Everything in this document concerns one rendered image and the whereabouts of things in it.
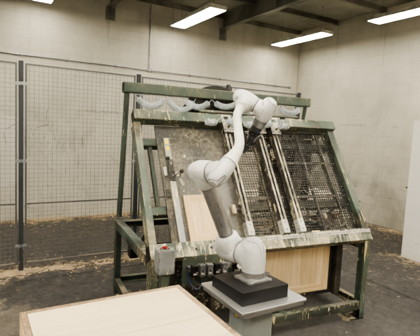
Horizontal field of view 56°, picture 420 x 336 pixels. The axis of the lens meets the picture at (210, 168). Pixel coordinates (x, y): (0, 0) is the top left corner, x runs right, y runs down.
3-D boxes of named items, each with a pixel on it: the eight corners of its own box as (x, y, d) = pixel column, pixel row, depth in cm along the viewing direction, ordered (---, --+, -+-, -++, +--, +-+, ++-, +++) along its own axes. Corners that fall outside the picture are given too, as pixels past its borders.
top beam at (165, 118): (131, 124, 349) (134, 118, 341) (131, 115, 353) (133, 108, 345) (330, 134, 439) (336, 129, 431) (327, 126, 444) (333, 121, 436)
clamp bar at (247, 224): (243, 238, 337) (256, 229, 318) (216, 120, 387) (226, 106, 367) (253, 237, 341) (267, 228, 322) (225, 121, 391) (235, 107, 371)
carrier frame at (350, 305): (147, 362, 304) (150, 256, 296) (113, 291, 429) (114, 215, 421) (363, 318, 394) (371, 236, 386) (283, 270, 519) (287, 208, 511)
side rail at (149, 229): (145, 249, 307) (149, 244, 299) (131, 128, 354) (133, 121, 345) (153, 248, 310) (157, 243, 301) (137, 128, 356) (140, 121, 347)
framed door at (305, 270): (247, 300, 364) (248, 301, 362) (251, 241, 359) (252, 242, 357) (325, 288, 401) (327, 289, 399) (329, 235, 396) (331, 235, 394)
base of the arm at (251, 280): (277, 280, 259) (277, 271, 259) (250, 286, 248) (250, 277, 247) (259, 271, 275) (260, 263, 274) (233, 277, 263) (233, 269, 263)
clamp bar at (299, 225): (295, 234, 359) (310, 225, 339) (263, 123, 408) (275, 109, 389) (304, 233, 363) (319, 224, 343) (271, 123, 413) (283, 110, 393)
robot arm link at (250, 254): (254, 277, 248) (255, 242, 247) (233, 269, 262) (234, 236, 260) (271, 271, 259) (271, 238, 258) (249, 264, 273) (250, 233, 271)
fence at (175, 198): (178, 244, 313) (180, 242, 310) (161, 140, 353) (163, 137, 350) (184, 243, 315) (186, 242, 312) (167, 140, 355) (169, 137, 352)
